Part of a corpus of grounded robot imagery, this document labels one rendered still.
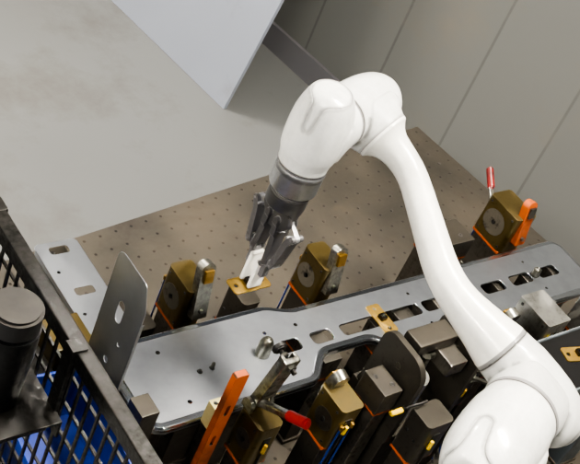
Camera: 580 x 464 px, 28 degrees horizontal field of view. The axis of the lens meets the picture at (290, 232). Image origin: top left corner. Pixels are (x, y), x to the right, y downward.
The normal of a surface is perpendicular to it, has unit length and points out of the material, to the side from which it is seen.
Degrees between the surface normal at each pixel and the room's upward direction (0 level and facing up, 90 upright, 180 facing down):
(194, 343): 0
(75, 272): 0
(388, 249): 0
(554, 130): 90
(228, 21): 79
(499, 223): 90
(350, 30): 90
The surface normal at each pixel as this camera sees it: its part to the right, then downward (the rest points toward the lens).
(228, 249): 0.33, -0.72
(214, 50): -0.62, 0.11
